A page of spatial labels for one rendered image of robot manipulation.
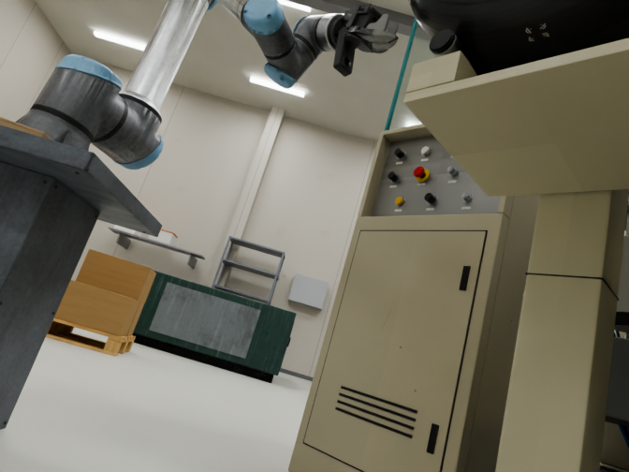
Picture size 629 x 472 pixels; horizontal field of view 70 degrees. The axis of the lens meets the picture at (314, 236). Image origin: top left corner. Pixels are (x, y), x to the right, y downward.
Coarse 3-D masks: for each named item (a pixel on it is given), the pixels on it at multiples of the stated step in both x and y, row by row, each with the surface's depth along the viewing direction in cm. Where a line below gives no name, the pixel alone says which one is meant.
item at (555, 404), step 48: (576, 192) 88; (624, 192) 90; (576, 240) 84; (528, 288) 87; (576, 288) 81; (528, 336) 83; (576, 336) 78; (528, 384) 80; (576, 384) 76; (528, 432) 77; (576, 432) 73
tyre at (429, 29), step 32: (416, 0) 84; (448, 0) 75; (480, 0) 70; (512, 0) 67; (544, 0) 64; (576, 0) 62; (608, 0) 61; (480, 32) 73; (512, 32) 69; (576, 32) 66; (608, 32) 65; (480, 64) 80; (512, 64) 75
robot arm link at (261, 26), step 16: (224, 0) 117; (240, 0) 112; (256, 0) 107; (272, 0) 106; (240, 16) 112; (256, 16) 105; (272, 16) 105; (256, 32) 108; (272, 32) 107; (288, 32) 111; (272, 48) 112; (288, 48) 113
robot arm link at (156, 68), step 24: (168, 0) 143; (192, 0) 143; (216, 0) 153; (168, 24) 138; (192, 24) 143; (168, 48) 137; (144, 72) 132; (168, 72) 137; (144, 96) 131; (144, 120) 129; (96, 144) 123; (120, 144) 124; (144, 144) 130
